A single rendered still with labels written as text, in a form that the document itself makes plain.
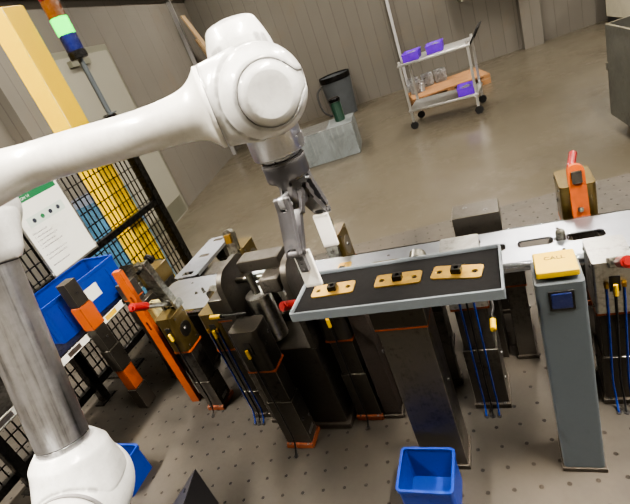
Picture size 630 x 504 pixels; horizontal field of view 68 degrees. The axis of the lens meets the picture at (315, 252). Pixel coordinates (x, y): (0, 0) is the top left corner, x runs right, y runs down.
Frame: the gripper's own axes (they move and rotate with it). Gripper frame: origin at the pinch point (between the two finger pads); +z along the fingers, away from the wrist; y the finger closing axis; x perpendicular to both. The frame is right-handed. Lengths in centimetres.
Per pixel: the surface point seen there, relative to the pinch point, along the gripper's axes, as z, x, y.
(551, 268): 6.9, -36.7, -3.5
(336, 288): 6.4, -0.8, -0.5
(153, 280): 7, 56, 18
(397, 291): 6.9, -12.6, -3.7
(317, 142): 95, 160, 479
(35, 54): -60, 113, 83
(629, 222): 23, -56, 34
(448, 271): 6.6, -21.3, -0.4
